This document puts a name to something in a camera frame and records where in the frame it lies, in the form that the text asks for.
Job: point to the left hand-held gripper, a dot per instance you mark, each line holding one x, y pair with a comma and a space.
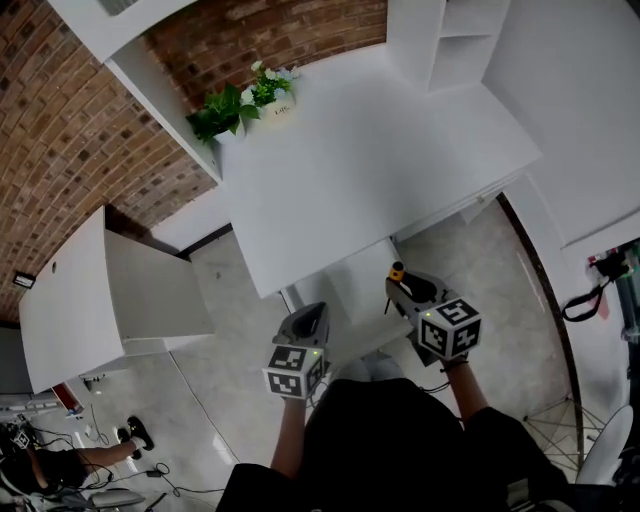
287, 367

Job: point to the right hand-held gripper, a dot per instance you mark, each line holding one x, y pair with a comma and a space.
450, 330

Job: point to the person's right forearm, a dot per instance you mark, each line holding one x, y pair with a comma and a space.
470, 395

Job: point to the person's left forearm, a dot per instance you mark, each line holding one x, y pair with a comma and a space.
290, 435

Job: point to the person's left grey shoe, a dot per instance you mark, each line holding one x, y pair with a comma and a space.
357, 367

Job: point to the person's grey shoe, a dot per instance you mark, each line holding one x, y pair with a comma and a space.
357, 367
387, 365

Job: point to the person's right grey shoe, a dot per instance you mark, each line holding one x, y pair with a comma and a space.
387, 365

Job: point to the white desk with hutch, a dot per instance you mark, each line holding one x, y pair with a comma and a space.
360, 175

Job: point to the person's black clothing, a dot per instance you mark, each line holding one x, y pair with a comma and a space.
380, 450

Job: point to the green leafy plant white pot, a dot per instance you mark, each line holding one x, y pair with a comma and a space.
220, 110

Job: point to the white side desk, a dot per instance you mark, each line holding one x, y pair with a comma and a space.
70, 300

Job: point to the white box with red lining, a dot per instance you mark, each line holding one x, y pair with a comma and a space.
67, 400

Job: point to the black office chair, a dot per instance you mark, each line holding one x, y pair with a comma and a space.
629, 480

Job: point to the black wall outlet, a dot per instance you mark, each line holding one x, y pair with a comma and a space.
24, 280

